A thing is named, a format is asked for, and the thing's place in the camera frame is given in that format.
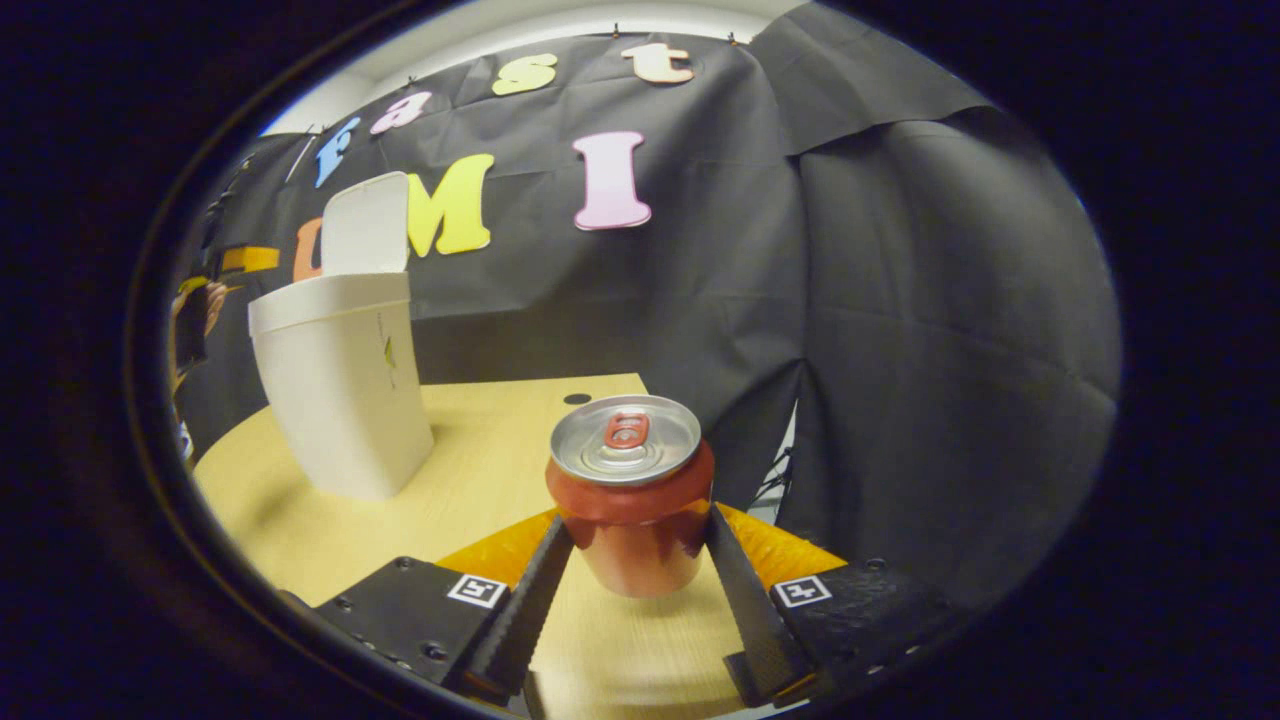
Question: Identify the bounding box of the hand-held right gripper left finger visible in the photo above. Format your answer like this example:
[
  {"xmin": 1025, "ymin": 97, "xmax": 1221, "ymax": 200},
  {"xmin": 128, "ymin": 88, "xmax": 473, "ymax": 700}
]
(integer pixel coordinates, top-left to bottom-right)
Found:
[{"xmin": 315, "ymin": 510, "xmax": 576, "ymax": 701}]

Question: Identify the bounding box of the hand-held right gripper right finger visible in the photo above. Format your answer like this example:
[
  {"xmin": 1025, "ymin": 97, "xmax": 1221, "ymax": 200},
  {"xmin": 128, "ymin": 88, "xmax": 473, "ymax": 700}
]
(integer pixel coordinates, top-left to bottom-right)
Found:
[{"xmin": 705, "ymin": 500, "xmax": 961, "ymax": 706}]

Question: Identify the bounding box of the red pop can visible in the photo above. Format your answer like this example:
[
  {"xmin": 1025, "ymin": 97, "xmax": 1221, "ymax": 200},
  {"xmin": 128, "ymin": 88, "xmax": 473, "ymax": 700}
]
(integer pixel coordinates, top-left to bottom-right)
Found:
[{"xmin": 545, "ymin": 394, "xmax": 717, "ymax": 599}]

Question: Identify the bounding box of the white desktop garbage bin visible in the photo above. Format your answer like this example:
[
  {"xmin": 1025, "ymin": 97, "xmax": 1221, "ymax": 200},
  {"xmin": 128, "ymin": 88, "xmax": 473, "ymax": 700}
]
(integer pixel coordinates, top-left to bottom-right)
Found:
[{"xmin": 247, "ymin": 170, "xmax": 436, "ymax": 501}]

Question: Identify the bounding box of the wooden desktop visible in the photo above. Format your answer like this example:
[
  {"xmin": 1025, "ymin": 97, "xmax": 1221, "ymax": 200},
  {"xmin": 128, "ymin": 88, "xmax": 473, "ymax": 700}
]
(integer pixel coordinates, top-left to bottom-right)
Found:
[{"xmin": 190, "ymin": 372, "xmax": 791, "ymax": 720}]

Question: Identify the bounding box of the black backdrop cloth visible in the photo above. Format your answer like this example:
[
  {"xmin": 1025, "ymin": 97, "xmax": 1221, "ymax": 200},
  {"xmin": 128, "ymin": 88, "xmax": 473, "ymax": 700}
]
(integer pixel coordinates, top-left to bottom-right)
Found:
[{"xmin": 175, "ymin": 5, "xmax": 1121, "ymax": 611}]

